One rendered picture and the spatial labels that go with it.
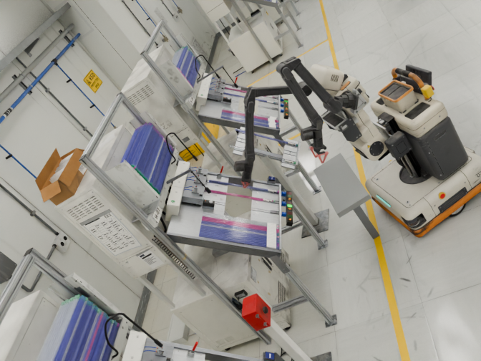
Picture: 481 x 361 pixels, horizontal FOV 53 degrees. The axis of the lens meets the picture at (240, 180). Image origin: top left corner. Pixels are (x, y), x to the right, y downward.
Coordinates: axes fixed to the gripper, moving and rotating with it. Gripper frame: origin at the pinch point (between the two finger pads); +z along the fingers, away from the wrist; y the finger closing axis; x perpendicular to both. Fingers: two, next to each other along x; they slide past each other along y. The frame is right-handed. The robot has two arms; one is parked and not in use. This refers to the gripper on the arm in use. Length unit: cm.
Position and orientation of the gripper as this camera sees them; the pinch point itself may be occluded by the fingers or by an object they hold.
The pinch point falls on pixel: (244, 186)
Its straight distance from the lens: 342.9
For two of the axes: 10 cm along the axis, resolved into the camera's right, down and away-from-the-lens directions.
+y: -0.5, 6.1, -7.9
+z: -1.5, 7.8, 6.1
